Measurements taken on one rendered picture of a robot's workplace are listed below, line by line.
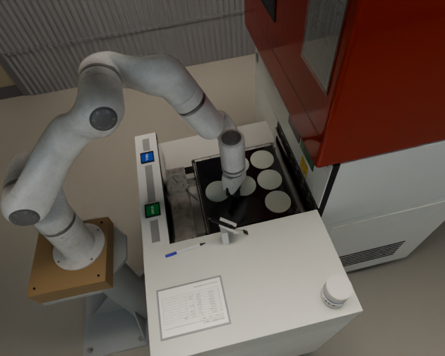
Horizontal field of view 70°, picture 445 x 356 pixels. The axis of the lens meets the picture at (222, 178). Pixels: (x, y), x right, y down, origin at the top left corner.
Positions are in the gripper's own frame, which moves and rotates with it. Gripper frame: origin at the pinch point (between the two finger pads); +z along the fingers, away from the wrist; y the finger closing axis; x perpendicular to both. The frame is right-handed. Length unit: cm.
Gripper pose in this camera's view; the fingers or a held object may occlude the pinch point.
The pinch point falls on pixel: (235, 192)
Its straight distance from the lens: 125.1
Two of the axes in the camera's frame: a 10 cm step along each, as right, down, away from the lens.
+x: 8.1, 4.4, -3.9
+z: 0.8, 5.7, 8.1
